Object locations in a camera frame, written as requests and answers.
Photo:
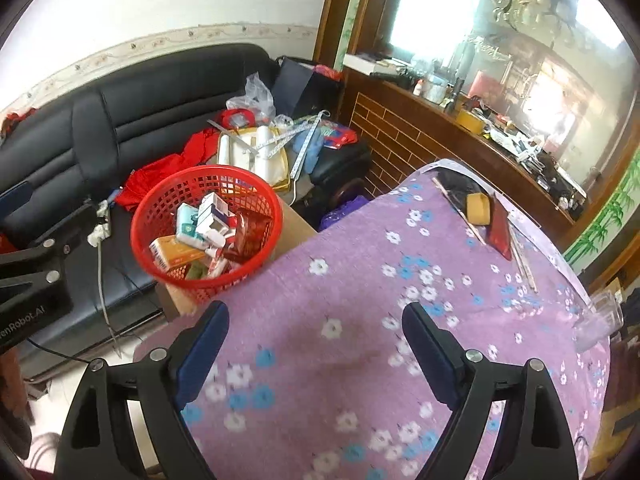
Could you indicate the black paper bag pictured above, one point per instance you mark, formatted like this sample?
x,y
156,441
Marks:
x,y
305,90

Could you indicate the red blue printed packet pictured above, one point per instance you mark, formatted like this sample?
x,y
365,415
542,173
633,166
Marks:
x,y
339,136

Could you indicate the dark red foil packet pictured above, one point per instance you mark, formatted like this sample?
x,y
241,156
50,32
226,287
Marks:
x,y
500,232

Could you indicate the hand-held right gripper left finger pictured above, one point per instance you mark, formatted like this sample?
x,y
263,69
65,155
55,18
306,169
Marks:
x,y
200,355

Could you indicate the orange box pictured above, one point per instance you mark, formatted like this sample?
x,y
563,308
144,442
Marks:
x,y
175,255

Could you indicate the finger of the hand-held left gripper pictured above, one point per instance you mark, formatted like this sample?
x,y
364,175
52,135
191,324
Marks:
x,y
12,202
50,260

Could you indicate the teal tissue pack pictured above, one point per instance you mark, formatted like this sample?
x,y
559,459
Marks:
x,y
186,225

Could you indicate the red cloth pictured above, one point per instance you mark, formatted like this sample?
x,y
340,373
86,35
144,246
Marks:
x,y
160,170

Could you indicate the chopsticks in paper sleeve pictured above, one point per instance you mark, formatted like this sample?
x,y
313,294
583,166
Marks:
x,y
522,260

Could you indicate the red white paper pack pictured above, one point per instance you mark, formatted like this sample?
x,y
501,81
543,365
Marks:
x,y
222,262

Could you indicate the blue cloth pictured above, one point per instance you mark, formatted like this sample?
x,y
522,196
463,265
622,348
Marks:
x,y
310,152

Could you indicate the wooden counter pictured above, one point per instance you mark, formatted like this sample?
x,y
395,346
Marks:
x,y
400,125

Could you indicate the clear plastic bag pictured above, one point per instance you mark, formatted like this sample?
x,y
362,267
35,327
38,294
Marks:
x,y
252,95

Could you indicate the white power strip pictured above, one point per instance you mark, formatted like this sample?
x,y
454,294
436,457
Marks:
x,y
100,222

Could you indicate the person's left forearm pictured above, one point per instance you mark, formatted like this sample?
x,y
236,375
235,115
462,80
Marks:
x,y
12,400

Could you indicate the red mesh basket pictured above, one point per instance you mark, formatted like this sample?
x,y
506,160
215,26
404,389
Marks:
x,y
150,220

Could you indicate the white blue medicine box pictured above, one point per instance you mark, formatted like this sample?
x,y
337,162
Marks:
x,y
215,220

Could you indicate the thin wooden stick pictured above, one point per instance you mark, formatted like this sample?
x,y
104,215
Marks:
x,y
457,210

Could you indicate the cardboard box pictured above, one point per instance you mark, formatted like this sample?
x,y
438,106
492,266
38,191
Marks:
x,y
295,230

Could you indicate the glass mug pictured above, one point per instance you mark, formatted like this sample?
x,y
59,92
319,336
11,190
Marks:
x,y
600,320

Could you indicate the bamboo wall sticker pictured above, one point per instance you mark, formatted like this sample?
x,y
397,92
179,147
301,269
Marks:
x,y
610,220

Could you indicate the purple floral tablecloth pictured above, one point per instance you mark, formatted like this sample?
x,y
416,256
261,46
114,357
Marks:
x,y
350,285

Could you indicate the black leather sofa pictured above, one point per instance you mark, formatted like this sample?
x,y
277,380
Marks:
x,y
60,160

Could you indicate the red snack packet gold print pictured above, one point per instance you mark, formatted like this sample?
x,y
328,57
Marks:
x,y
250,235

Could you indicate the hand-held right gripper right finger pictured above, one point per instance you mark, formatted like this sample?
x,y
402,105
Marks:
x,y
430,360

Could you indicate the purple plastic bag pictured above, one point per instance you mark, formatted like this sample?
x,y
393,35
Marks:
x,y
345,212

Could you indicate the measuring tape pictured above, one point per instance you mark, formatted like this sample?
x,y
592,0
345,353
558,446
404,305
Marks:
x,y
305,140

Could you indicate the yellow tray with white rolls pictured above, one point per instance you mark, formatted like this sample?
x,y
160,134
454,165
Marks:
x,y
265,160

